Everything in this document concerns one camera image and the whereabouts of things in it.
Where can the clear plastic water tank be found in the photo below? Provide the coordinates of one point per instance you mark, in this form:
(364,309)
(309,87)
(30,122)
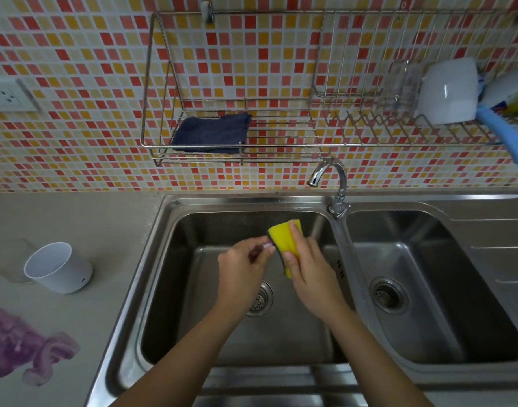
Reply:
(8,260)

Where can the person's right forearm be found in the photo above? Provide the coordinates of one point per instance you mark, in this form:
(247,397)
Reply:
(377,364)

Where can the white labelled bottle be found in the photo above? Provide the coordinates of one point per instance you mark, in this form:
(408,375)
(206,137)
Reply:
(507,84)

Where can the purple smear stain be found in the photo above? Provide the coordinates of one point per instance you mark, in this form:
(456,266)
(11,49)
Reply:
(13,343)

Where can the chrome faucet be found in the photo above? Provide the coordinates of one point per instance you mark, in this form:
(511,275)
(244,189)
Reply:
(340,199)

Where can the dark blue cloth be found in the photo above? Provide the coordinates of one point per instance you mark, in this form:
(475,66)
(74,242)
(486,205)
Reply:
(210,133)

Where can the round steel drain strainer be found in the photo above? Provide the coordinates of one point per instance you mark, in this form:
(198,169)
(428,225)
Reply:
(388,295)
(263,298)

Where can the white wall power outlet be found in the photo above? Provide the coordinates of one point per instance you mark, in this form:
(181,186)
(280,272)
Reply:
(8,96)

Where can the person's left forearm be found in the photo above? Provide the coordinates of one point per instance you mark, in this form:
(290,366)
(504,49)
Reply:
(187,360)

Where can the white cylindrical humidifier body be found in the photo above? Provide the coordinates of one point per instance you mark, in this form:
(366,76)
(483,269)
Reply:
(66,273)

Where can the person's left hand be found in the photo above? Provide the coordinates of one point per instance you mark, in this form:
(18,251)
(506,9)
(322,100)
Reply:
(240,279)

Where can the stainless steel double sink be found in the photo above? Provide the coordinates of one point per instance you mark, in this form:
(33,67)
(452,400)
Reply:
(433,326)

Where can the white cup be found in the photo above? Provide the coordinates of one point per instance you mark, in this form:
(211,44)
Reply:
(447,91)

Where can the clear drinking glass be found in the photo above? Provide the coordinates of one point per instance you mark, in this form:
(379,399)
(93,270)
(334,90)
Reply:
(401,88)

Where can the person's right hand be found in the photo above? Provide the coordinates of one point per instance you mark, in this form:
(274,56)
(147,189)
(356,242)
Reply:
(316,283)

